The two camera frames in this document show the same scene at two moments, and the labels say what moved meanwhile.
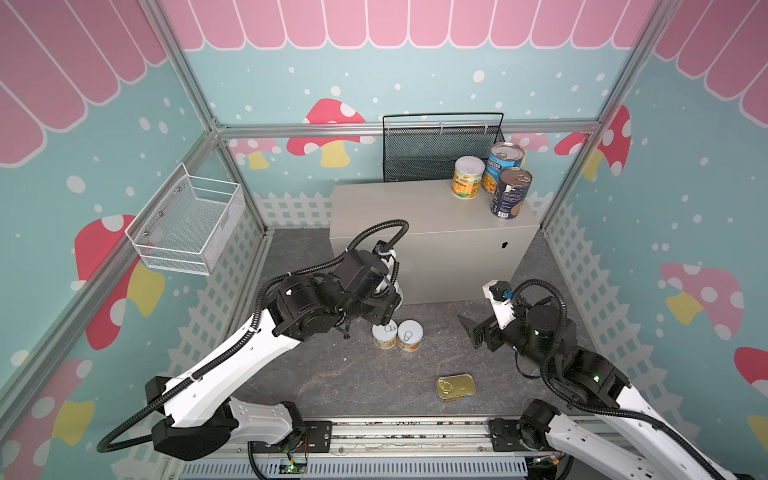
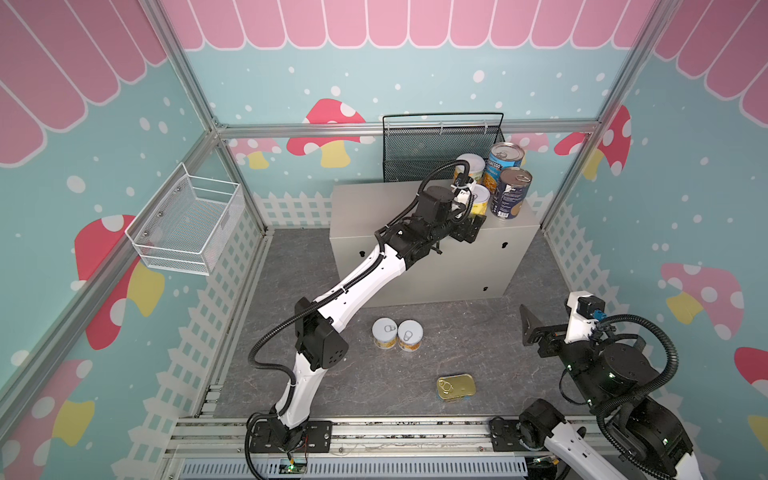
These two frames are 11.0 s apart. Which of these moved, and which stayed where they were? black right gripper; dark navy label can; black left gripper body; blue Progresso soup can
Moved: black left gripper body; black right gripper
Stayed: dark navy label can; blue Progresso soup can
